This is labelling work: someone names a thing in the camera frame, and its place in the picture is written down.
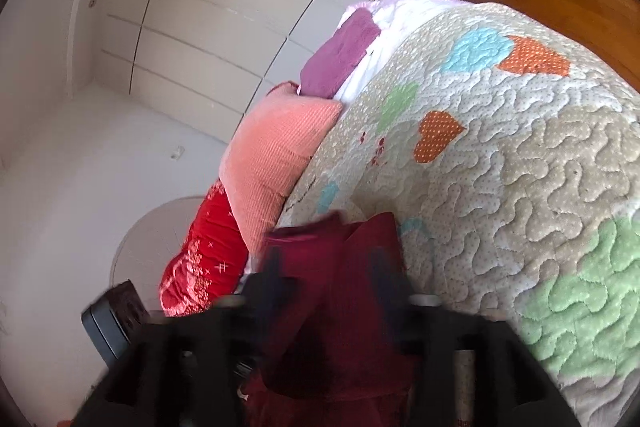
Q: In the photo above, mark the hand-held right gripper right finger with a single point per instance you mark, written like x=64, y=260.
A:
x=381, y=268

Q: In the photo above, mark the white wardrobe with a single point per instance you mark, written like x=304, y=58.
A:
x=210, y=7

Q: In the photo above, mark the red embroidered pillow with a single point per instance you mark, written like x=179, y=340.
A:
x=202, y=257

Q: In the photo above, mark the heart patterned quilt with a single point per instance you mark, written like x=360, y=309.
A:
x=500, y=167

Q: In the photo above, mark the salmon pink pillow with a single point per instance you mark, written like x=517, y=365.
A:
x=280, y=157

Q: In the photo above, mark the dark red garment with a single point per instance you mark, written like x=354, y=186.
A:
x=332, y=317

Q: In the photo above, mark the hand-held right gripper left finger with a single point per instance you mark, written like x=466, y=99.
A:
x=273, y=268

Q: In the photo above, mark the dark box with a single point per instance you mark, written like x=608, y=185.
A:
x=112, y=317

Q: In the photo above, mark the white bed sheet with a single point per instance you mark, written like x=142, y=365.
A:
x=380, y=37

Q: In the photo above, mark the purple folded cloth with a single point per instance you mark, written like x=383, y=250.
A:
x=340, y=54

